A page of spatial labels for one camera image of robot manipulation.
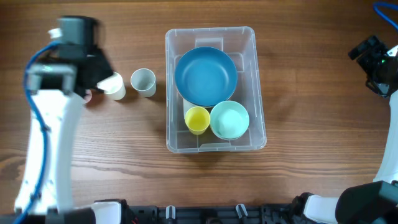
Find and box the clear plastic storage bin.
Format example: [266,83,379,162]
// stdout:
[165,26,267,153]

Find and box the pink cup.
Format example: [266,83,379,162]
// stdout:
[83,90,93,104]

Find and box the mint green small bowl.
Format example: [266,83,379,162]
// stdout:
[210,101,250,140]

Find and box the yellow cup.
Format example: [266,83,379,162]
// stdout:
[185,106,210,135]

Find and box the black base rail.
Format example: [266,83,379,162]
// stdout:
[130,204,312,224]

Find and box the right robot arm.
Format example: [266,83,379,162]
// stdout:
[289,35,397,223]

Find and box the cream cup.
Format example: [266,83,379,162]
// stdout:
[97,72,126,101]

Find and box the left blue cable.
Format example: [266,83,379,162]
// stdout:
[12,40,62,224]

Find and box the dark blue bowl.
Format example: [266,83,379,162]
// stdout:
[174,47,238,107]

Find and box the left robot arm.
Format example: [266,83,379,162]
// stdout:
[14,42,132,223]

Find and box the grey cup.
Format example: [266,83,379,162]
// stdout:
[131,68,156,98]

